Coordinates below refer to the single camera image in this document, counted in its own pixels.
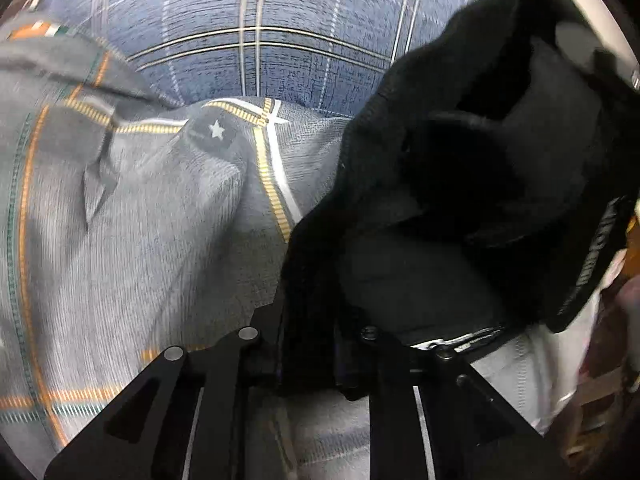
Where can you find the black pants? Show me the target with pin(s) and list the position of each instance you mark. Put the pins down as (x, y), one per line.
(425, 185)

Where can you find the grey striped blanket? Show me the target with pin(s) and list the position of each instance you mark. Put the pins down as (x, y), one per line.
(150, 220)

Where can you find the blue plaid blanket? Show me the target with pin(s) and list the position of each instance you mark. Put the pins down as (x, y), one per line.
(260, 20)

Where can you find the brown wooden furniture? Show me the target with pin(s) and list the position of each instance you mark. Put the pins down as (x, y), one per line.
(612, 340)

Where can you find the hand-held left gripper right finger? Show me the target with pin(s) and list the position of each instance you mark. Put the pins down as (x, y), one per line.
(350, 362)

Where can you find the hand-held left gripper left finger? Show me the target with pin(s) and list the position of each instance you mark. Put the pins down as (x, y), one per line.
(264, 342)

